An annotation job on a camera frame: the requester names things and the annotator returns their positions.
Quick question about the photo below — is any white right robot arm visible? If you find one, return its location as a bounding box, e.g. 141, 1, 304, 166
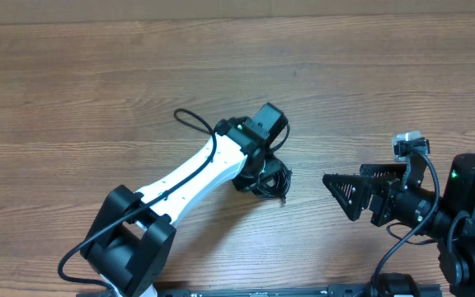
322, 153, 475, 296

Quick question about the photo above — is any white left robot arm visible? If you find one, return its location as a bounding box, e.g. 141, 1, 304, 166
79, 103, 292, 296

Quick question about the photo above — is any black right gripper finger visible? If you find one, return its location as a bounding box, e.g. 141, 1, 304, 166
360, 163, 407, 180
322, 174, 372, 221

